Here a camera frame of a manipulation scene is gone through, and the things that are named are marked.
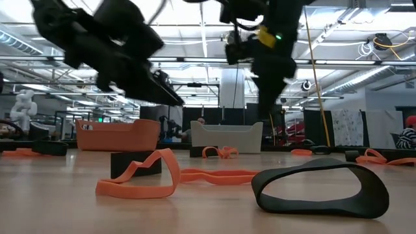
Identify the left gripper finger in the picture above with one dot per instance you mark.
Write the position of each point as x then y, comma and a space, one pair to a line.
152, 94

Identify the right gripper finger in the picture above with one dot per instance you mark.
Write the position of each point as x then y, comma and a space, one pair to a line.
268, 97

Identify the black background robot arm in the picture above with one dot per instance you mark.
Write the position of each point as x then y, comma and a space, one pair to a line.
172, 128

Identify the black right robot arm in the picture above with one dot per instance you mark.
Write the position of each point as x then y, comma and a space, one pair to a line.
286, 9

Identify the black partition panel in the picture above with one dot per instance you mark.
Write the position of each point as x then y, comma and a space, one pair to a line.
249, 112
149, 113
312, 126
211, 115

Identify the small black ceiling reel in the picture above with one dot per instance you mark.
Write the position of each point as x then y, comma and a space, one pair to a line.
305, 86

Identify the white square column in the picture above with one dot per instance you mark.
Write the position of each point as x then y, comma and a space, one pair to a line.
229, 87

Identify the red background object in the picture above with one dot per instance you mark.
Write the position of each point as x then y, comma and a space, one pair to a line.
297, 131

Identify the orange plastic basket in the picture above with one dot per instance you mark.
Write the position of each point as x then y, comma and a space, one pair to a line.
117, 136

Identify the person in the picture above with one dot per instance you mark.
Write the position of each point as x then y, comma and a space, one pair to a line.
201, 121
406, 139

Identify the white plastic basket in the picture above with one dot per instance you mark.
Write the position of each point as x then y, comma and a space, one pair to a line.
227, 138

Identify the patterned white cloth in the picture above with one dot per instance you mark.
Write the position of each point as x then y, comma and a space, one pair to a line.
347, 126

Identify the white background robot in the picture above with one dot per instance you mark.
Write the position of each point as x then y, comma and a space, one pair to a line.
22, 110

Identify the black round bin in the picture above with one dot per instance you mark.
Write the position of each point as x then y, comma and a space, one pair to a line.
39, 133

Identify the plain white cloth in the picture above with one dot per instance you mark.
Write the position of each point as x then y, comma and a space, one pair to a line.
380, 126

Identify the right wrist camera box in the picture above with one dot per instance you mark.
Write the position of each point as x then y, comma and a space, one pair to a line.
237, 53

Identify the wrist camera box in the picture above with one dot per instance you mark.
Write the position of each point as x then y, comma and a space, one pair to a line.
237, 53
130, 26

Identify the black tubular stand frame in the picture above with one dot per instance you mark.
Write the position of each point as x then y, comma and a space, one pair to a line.
194, 84

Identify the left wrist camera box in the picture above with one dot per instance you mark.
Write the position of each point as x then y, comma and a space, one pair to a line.
130, 26

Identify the black aluminium table frame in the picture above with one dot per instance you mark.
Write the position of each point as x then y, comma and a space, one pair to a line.
175, 145

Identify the black background table frame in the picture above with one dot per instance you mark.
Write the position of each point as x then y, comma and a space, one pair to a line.
73, 112

